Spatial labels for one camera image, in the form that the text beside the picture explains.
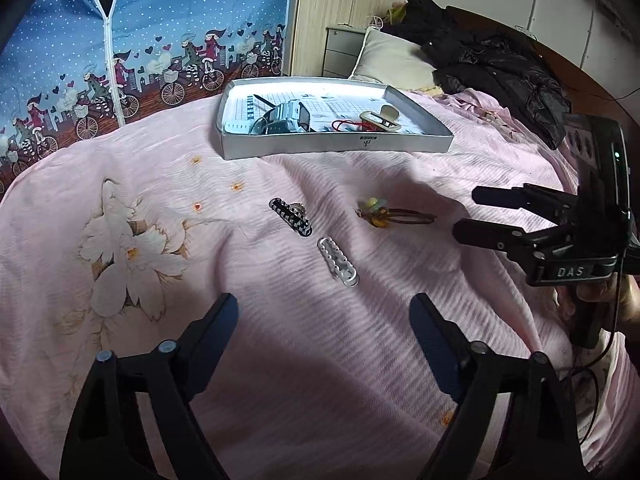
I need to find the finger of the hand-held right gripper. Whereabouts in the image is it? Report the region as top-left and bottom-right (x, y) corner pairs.
(471, 184), (582, 227)
(452, 217), (553, 262)

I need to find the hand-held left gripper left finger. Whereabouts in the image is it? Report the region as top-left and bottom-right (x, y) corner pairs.
(59, 292), (240, 480)

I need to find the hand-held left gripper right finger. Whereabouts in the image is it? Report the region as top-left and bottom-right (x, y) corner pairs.
(409, 292), (591, 480)

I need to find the yellow ornament hair tie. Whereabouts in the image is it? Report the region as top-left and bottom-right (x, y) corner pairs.
(356, 197), (439, 230)

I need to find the silver hair clip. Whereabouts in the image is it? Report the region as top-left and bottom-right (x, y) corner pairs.
(317, 235), (359, 289)

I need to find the black checked hair clip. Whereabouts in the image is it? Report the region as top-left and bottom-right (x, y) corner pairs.
(268, 197), (314, 238)

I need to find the beige hair clip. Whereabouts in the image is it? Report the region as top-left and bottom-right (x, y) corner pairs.
(360, 105), (404, 134)

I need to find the silver shallow box tray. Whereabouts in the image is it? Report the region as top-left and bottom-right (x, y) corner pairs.
(216, 76), (455, 161)

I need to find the person's right hand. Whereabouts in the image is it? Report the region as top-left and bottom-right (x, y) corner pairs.
(575, 274), (640, 333)

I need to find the pink floral bedsheet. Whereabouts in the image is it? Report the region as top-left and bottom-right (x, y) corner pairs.
(0, 76), (637, 480)

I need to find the brown wooden headboard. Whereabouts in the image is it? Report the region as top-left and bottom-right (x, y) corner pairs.
(445, 5), (640, 127)

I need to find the black jacket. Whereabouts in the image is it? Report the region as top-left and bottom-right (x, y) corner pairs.
(387, 0), (574, 151)

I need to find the white pillow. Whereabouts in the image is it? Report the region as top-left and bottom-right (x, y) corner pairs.
(348, 27), (442, 92)

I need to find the grey nightstand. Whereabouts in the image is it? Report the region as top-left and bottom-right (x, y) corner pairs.
(321, 25), (369, 80)

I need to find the blue dotted fabric wardrobe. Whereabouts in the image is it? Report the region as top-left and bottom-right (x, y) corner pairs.
(0, 0), (297, 196)

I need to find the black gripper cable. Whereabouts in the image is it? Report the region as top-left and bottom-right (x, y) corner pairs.
(567, 250), (632, 443)

